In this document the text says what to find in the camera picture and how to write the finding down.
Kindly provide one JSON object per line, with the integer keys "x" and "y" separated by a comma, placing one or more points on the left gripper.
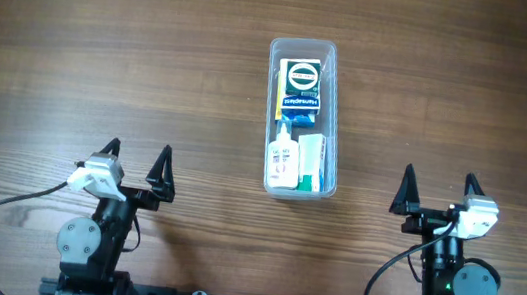
{"x": 135, "y": 194}

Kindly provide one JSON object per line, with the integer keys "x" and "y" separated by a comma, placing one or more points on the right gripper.
{"x": 406, "y": 197}

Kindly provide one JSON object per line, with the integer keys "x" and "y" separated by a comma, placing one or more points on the white green medicine box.
{"x": 311, "y": 162}

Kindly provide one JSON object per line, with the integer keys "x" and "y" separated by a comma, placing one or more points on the small white spray bottle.
{"x": 282, "y": 161}

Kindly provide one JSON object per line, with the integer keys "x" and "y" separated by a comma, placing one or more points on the dark green round-logo box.
{"x": 301, "y": 77}

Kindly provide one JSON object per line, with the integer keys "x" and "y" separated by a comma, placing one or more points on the white Hansaplast box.
{"x": 299, "y": 85}

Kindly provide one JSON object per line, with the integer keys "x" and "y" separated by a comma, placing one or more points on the blue yellow VapoDrops box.
{"x": 297, "y": 118}

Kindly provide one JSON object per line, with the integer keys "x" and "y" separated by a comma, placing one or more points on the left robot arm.
{"x": 91, "y": 247}

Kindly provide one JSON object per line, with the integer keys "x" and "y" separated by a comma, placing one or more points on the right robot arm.
{"x": 444, "y": 269}

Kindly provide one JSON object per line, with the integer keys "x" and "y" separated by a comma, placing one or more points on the clear plastic container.
{"x": 326, "y": 122}

